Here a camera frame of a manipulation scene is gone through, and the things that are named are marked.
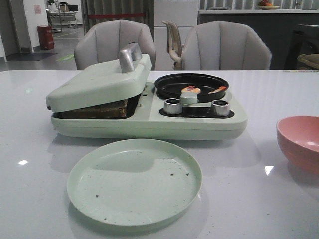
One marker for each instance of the left grey upholstered chair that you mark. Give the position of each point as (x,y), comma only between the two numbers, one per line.
(104,41)

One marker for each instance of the green round plate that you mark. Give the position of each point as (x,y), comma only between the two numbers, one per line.
(135,183)

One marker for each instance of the beige office chair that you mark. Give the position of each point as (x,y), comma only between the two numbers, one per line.
(174,45)

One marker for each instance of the white cabinet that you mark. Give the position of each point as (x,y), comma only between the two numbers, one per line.
(182,12)

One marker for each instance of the green sandwich maker lid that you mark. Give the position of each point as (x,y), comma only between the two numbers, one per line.
(104,82)

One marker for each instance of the bread slice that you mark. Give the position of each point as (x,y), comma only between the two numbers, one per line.
(117,109)

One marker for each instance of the grey upholstered chair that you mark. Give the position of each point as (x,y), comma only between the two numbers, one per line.
(221,45)
(104,41)

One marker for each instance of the silver control knob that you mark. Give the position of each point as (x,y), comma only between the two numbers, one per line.
(220,108)
(172,106)

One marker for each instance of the green pan handle knob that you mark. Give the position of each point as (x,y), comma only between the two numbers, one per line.
(187,98)

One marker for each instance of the dark counter unit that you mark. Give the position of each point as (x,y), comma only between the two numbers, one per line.
(288,33)

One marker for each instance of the red trash bin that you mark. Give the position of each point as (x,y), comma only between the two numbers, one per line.
(45,37)

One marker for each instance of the cooked shrimp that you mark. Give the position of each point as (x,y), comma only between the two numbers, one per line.
(221,88)
(192,89)

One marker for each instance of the green breakfast maker base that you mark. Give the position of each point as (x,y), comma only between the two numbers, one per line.
(148,122)

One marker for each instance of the right grey upholstered chair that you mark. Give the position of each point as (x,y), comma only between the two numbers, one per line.
(221,45)

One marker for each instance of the black round frying pan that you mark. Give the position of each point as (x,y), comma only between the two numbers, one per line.
(169,86)

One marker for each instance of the fruit plate on counter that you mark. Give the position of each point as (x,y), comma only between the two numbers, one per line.
(266,5)

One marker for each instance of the right silver control knob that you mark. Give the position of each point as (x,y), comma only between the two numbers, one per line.
(220,108)

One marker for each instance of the pink bowl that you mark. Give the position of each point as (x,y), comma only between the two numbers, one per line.
(298,140)

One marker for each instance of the left silver control knob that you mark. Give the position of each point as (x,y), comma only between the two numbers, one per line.
(172,106)

